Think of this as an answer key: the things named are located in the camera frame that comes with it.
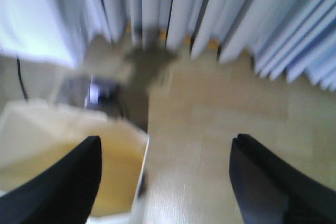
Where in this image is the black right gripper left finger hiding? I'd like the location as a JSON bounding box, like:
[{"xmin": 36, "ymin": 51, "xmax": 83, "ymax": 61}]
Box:
[{"xmin": 1, "ymin": 136, "xmax": 102, "ymax": 223}]

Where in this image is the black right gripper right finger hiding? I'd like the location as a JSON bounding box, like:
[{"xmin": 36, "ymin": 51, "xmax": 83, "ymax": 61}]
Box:
[{"xmin": 229, "ymin": 133, "xmax": 335, "ymax": 223}]

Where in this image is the white plastic trash bin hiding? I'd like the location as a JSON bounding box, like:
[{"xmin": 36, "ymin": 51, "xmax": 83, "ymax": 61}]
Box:
[{"xmin": 1, "ymin": 100, "xmax": 149, "ymax": 223}]

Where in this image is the white curtain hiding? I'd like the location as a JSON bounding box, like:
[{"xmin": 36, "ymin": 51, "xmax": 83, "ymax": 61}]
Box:
[{"xmin": 1, "ymin": 0, "xmax": 335, "ymax": 92}]

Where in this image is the black floor cable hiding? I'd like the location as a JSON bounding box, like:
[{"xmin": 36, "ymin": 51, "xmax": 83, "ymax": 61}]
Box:
[{"xmin": 15, "ymin": 56, "xmax": 29, "ymax": 101}]

